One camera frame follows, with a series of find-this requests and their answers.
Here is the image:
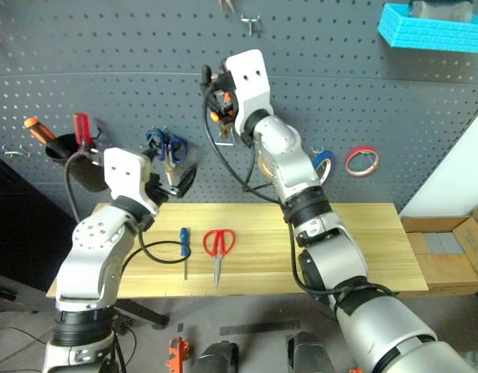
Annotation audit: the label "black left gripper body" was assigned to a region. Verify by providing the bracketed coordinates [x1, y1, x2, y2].
[144, 172, 184, 207]

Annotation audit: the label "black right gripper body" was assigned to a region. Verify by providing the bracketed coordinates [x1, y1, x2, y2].
[211, 61, 240, 103]

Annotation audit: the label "orange black handled pliers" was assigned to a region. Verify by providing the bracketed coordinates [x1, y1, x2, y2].
[209, 92, 236, 140]

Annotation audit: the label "silver double pegboard hook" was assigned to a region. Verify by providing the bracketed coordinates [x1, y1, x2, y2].
[239, 14, 263, 37]

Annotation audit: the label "grey metal pegboard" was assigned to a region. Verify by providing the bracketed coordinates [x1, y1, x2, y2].
[0, 0, 478, 223]

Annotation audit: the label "blue tape roll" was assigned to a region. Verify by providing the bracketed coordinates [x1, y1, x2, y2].
[312, 148, 337, 183]

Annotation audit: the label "silver long pegboard hook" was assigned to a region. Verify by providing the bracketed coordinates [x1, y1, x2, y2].
[2, 145, 33, 159]

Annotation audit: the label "red tape roll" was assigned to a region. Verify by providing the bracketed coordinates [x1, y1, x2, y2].
[344, 145, 381, 179]

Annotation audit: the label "black floor tape strip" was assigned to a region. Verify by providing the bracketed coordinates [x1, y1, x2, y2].
[218, 319, 302, 337]

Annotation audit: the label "black tool holder cup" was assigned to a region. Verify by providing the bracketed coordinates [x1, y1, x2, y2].
[45, 133, 110, 193]

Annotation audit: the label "black table leg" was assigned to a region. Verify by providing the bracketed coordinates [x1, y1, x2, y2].
[113, 298, 170, 330]

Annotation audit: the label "orange black device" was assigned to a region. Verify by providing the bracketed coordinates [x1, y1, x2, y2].
[166, 336, 190, 371]

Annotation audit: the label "dark rounded shape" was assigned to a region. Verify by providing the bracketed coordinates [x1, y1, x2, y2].
[285, 331, 337, 373]
[190, 340, 240, 373]

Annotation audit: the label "blue plastic basket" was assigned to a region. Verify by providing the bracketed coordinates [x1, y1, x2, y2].
[377, 2, 478, 54]

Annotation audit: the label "grey item in basket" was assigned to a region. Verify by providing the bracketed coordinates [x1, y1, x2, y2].
[406, 0, 476, 21]

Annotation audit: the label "brown cardboard box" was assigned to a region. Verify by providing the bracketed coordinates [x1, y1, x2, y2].
[400, 201, 478, 299]

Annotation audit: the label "blue handled pliers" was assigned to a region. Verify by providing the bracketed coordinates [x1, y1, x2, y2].
[145, 128, 188, 188]

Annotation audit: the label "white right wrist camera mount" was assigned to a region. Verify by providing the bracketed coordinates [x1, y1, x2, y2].
[224, 48, 274, 135]

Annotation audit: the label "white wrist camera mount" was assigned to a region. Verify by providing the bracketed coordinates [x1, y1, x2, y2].
[224, 48, 274, 135]
[103, 147, 161, 215]

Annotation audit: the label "silver wire loop hook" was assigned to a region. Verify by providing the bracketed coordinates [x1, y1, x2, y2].
[214, 129, 237, 148]

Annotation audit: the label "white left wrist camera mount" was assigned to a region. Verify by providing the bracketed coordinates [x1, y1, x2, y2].
[103, 147, 161, 215]

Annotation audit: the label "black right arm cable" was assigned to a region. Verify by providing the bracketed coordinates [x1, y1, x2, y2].
[201, 82, 396, 309]

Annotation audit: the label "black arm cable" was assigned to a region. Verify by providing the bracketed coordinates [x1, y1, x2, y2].
[201, 82, 396, 309]
[65, 152, 192, 266]

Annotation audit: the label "blue handled screwdriver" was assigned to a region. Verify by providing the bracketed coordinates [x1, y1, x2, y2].
[178, 227, 192, 281]

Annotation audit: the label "red handled scissors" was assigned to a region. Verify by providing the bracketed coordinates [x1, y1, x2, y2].
[202, 228, 237, 288]

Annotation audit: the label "red handled screwdriver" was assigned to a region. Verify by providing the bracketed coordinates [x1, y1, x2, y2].
[72, 112, 95, 152]

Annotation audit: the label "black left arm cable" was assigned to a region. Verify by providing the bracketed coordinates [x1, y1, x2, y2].
[65, 152, 192, 266]

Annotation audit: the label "orange black handled screwdriver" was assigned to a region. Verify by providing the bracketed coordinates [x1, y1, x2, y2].
[23, 117, 70, 157]

